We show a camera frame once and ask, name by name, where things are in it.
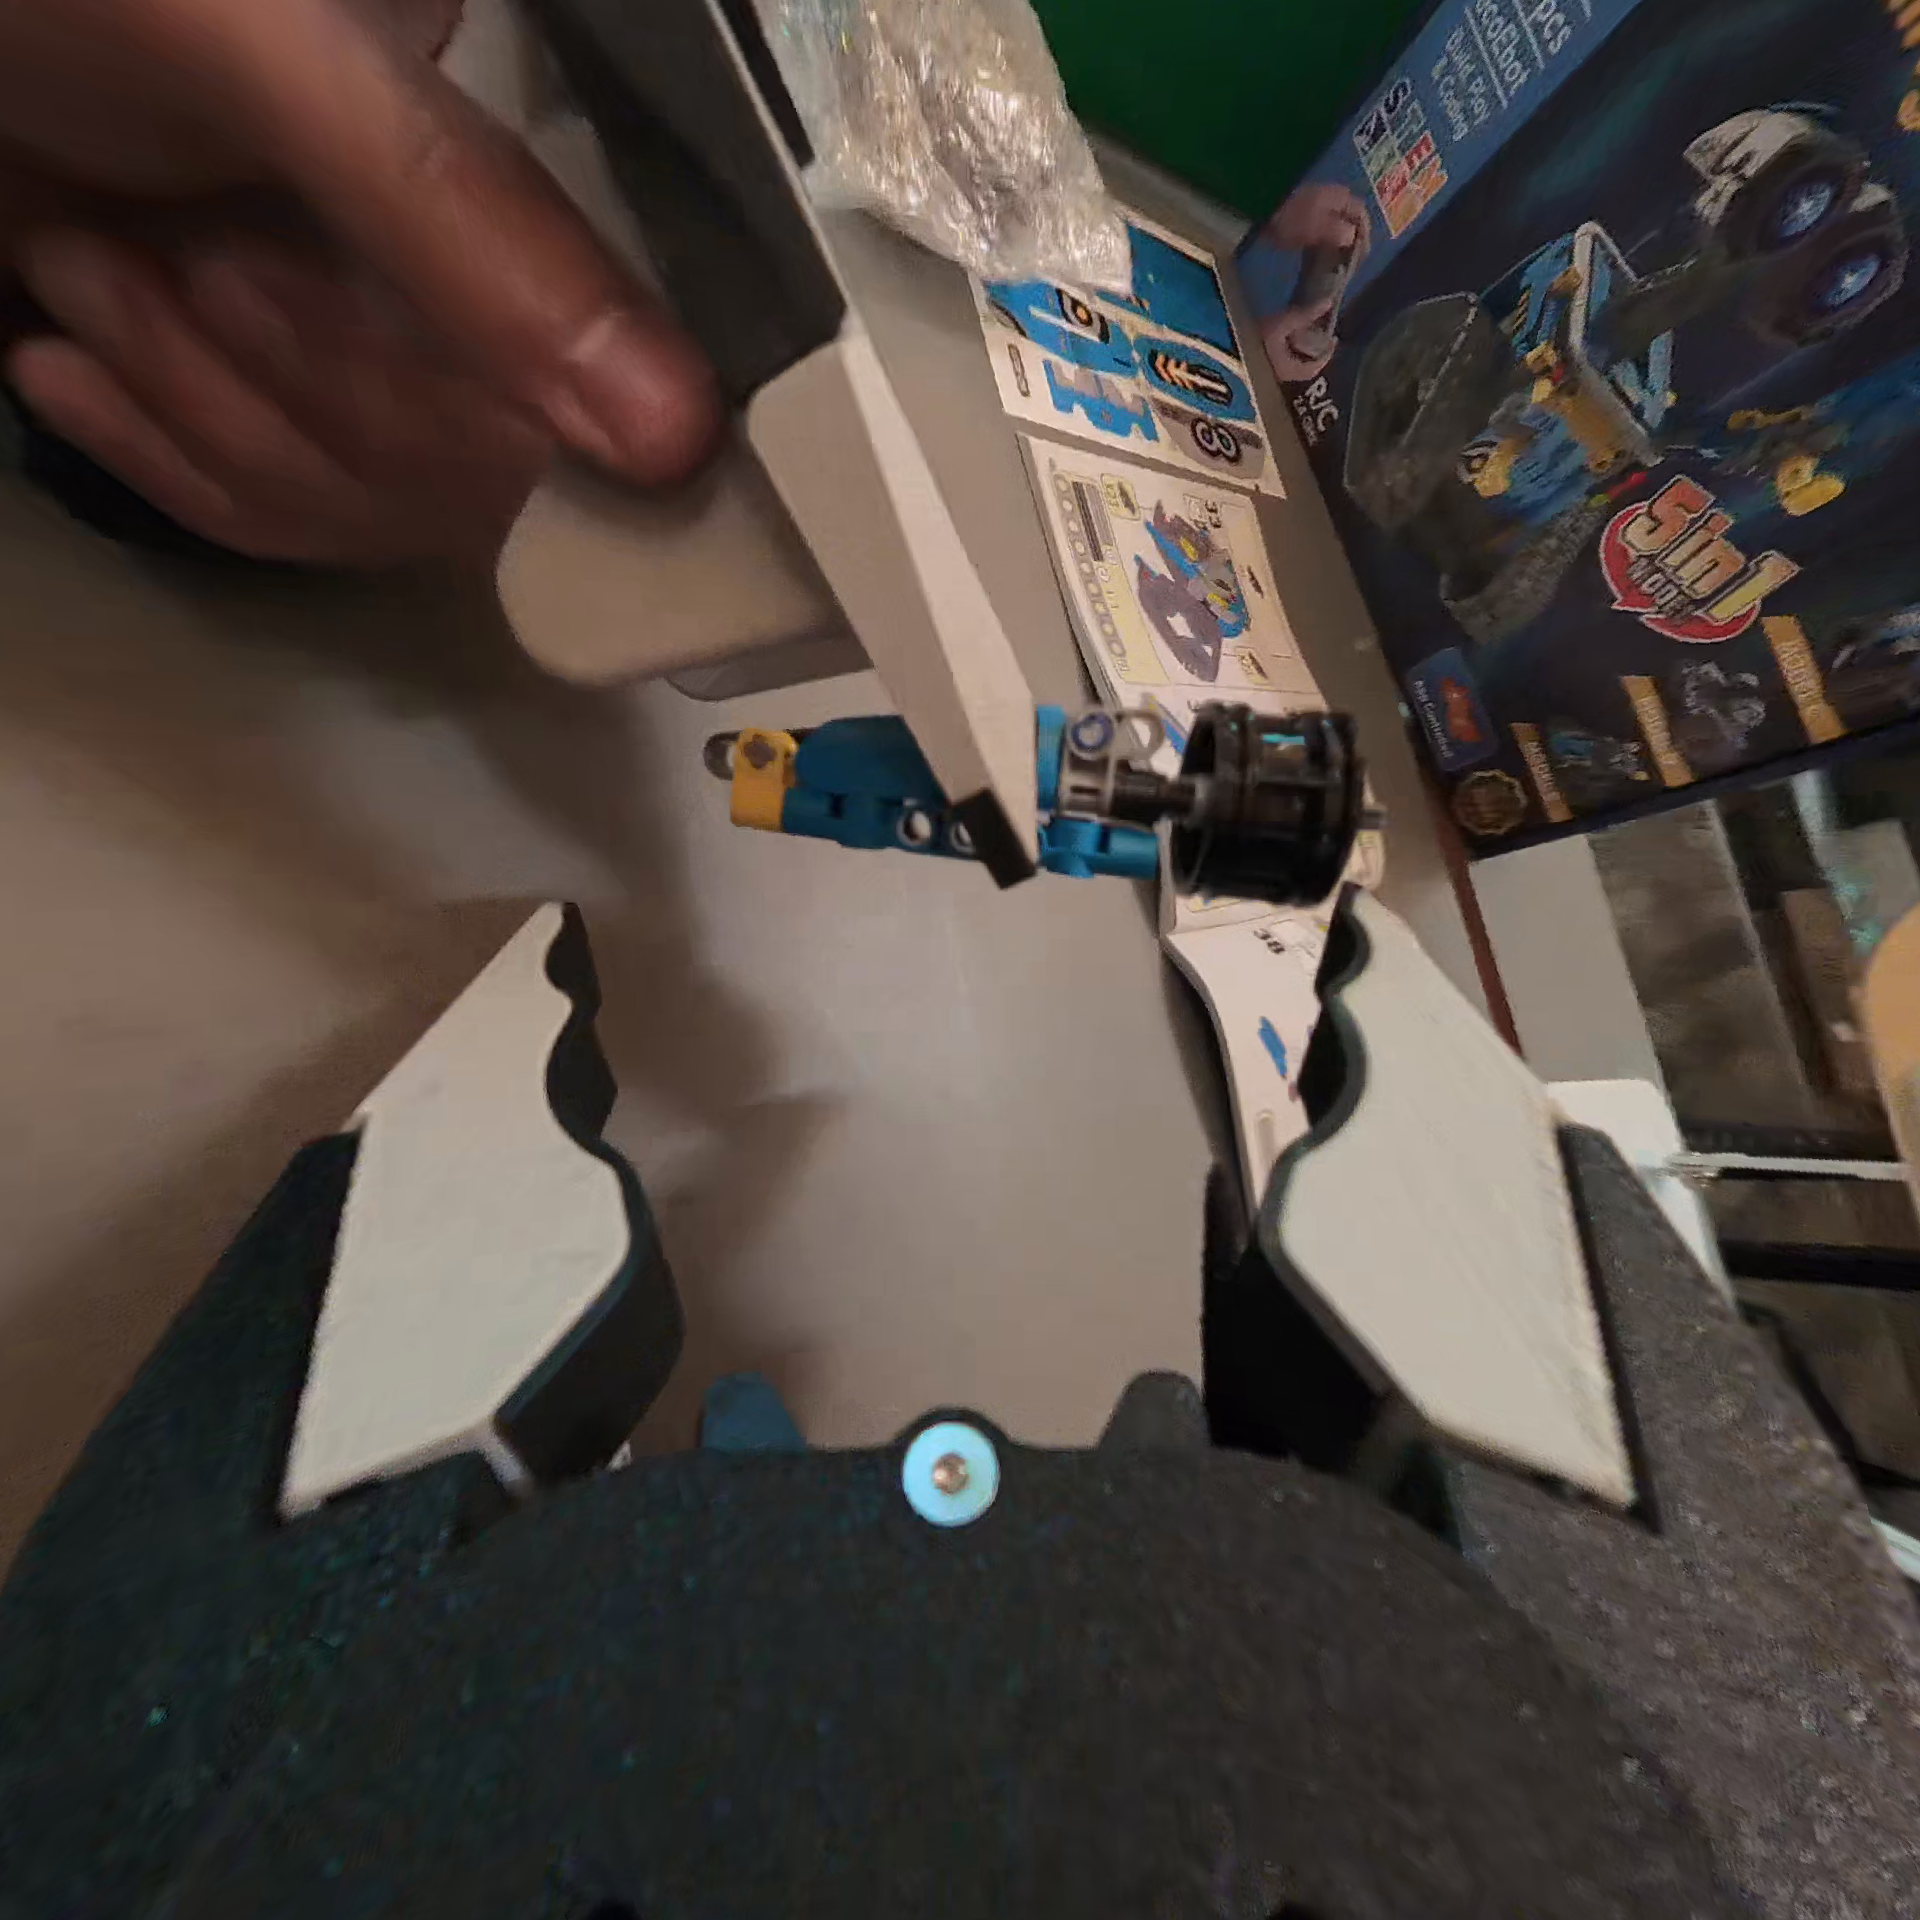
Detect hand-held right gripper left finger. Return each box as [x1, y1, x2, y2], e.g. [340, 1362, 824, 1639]
[279, 900, 685, 1522]

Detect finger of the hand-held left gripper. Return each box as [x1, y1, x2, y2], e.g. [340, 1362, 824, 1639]
[742, 322, 1045, 892]

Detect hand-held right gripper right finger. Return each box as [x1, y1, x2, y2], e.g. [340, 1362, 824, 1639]
[1255, 884, 1639, 1512]

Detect blue grey brick assembly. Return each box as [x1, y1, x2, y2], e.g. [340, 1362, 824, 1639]
[702, 705, 1169, 889]

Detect black toy wheel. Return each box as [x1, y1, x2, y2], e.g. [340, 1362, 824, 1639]
[1162, 703, 1384, 905]

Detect grey desk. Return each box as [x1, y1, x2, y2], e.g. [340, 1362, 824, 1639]
[0, 0, 1669, 1561]

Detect person's left hand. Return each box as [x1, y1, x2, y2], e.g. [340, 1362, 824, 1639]
[0, 0, 723, 564]

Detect large clear plastic bag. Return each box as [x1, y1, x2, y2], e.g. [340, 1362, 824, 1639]
[776, 0, 1131, 294]

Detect instruction booklet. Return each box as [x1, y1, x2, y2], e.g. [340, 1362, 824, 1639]
[1016, 435, 1387, 1248]

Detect blue sticker sheet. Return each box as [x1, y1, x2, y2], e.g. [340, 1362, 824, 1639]
[978, 210, 1289, 498]

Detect green plastic bin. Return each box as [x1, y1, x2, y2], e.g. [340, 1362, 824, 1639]
[1031, 0, 1427, 227]

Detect dark blue robot kit box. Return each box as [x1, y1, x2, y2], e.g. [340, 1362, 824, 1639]
[1234, 0, 1920, 859]

